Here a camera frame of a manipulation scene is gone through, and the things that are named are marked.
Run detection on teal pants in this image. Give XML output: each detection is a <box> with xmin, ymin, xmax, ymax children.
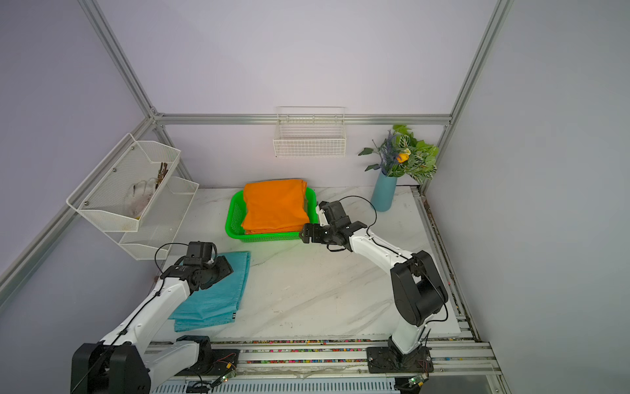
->
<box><xmin>169</xmin><ymin>251</ymin><xmax>251</xmax><ymax>333</ymax></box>

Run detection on green plastic basket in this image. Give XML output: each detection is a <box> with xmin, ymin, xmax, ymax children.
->
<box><xmin>225</xmin><ymin>187</ymin><xmax>319</xmax><ymax>242</ymax></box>

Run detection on orange pants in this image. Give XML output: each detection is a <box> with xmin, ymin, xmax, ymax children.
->
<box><xmin>242</xmin><ymin>179</ymin><xmax>309</xmax><ymax>234</ymax></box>

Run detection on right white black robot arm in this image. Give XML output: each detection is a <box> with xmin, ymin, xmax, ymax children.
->
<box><xmin>300</xmin><ymin>200</ymin><xmax>450</xmax><ymax>356</ymax></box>

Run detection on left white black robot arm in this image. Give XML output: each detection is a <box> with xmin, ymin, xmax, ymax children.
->
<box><xmin>71</xmin><ymin>241</ymin><xmax>240</xmax><ymax>393</ymax></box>

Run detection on teal vase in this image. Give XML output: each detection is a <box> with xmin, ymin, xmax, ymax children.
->
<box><xmin>371</xmin><ymin>172</ymin><xmax>398</xmax><ymax>213</ymax></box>

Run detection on lower white mesh shelf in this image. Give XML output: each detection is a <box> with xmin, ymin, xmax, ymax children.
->
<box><xmin>117</xmin><ymin>177</ymin><xmax>199</xmax><ymax>260</ymax></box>

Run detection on white mesh shelf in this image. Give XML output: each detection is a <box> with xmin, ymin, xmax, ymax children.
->
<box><xmin>67</xmin><ymin>134</ymin><xmax>180</xmax><ymax>232</ymax></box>
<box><xmin>117</xmin><ymin>177</ymin><xmax>199</xmax><ymax>260</ymax></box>

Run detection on clear plastic bag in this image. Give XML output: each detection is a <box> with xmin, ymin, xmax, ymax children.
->
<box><xmin>124</xmin><ymin>178</ymin><xmax>158</xmax><ymax>219</ymax></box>

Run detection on artificial flower bouquet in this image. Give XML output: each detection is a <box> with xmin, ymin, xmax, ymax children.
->
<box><xmin>359</xmin><ymin>125</ymin><xmax>440</xmax><ymax>185</ymax></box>

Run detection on upper white mesh shelf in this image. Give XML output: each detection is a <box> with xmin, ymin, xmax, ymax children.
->
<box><xmin>67</xmin><ymin>134</ymin><xmax>180</xmax><ymax>232</ymax></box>

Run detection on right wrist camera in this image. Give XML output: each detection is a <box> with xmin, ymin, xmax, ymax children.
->
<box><xmin>317</xmin><ymin>201</ymin><xmax>328</xmax><ymax>226</ymax></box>

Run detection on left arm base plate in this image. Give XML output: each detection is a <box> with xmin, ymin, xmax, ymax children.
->
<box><xmin>176</xmin><ymin>335</ymin><xmax>241</xmax><ymax>376</ymax></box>

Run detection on white wire wall basket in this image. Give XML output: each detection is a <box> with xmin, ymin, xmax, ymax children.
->
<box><xmin>273</xmin><ymin>106</ymin><xmax>347</xmax><ymax>158</ymax></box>

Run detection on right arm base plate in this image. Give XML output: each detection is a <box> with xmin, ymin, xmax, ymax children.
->
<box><xmin>366</xmin><ymin>338</ymin><xmax>434</xmax><ymax>374</ymax></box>

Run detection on aluminium cage frame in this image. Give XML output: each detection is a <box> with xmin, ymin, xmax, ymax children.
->
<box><xmin>1</xmin><ymin>1</ymin><xmax>513</xmax><ymax>310</ymax></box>

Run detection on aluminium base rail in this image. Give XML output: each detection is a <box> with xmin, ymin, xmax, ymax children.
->
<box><xmin>213</xmin><ymin>340</ymin><xmax>503</xmax><ymax>379</ymax></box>

